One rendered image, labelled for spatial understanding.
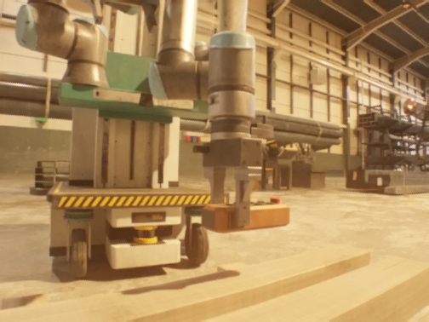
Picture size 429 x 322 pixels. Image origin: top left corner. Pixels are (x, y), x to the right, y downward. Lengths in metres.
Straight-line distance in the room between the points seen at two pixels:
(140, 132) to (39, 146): 8.23
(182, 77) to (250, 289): 0.45
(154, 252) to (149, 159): 0.50
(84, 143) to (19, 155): 8.10
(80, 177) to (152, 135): 0.40
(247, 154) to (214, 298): 0.25
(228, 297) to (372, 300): 0.25
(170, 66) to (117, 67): 0.75
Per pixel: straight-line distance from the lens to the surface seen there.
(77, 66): 1.25
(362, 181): 7.24
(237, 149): 0.50
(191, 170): 10.97
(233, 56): 0.55
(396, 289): 0.68
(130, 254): 1.14
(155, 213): 1.13
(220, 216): 0.52
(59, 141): 9.65
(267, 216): 0.58
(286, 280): 0.64
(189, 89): 0.68
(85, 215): 1.15
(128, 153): 1.44
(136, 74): 1.43
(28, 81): 3.86
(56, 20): 1.23
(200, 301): 0.52
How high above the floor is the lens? 0.41
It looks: 2 degrees up
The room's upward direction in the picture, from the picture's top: 1 degrees clockwise
